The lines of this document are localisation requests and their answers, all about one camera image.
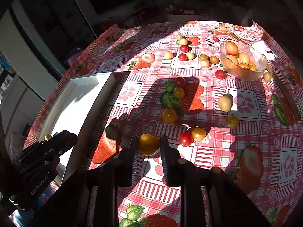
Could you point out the white shallow tray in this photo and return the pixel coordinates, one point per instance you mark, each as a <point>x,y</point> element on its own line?
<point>76,110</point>

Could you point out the small yellow tomato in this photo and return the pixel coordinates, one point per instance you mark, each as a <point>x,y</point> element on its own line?
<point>179,93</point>

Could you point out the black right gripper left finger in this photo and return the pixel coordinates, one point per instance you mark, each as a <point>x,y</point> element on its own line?
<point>128,166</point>

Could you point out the pale longan beside bowl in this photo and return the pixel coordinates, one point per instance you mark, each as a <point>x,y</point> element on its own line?
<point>267,77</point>

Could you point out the wooden stick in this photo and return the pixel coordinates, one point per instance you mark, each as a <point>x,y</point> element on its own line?
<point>249,75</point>

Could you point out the red strawberry print tablecloth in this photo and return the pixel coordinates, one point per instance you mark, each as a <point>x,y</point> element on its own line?
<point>264,152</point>

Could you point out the white crumpled tissue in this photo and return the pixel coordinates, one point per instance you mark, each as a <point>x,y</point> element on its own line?
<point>263,49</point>

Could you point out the red cherry tomato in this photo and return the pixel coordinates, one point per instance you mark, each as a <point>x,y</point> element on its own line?
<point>185,139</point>
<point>180,82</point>
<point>221,74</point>

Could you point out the pale longan fruit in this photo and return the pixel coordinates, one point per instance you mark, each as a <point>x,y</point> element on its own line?
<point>225,103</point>

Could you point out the large yellow tomato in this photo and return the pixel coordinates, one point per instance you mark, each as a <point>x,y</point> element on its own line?
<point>148,144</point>

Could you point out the yellow cherry tomato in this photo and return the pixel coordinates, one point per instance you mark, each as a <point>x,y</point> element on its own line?
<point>48,137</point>

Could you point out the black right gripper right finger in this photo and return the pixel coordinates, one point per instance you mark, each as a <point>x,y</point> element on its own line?
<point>172,163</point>

